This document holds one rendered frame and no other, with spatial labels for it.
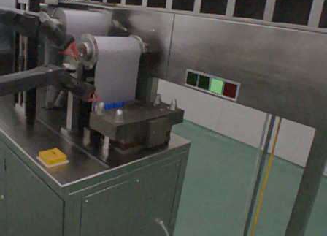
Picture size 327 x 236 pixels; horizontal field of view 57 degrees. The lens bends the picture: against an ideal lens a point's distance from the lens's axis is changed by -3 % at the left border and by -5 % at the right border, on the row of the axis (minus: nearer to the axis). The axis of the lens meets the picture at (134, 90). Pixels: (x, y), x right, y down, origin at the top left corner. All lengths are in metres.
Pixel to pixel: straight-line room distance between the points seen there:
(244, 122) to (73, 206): 3.05
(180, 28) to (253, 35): 0.33
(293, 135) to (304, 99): 2.56
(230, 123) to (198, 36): 2.75
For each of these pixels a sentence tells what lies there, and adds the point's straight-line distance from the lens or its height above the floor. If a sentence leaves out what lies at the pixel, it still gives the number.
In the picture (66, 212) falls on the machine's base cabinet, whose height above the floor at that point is 0.78.
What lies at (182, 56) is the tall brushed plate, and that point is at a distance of 1.34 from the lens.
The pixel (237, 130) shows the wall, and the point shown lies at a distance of 3.94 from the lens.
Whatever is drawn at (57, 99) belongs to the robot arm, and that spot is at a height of 1.10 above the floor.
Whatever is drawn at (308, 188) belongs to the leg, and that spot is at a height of 0.86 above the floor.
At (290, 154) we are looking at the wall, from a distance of 3.74.
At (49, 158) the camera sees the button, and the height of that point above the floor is 0.92.
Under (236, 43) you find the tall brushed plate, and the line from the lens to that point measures 1.21.
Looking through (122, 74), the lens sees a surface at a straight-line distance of 1.34.
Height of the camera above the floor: 1.44
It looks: 15 degrees down
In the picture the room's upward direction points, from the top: 7 degrees clockwise
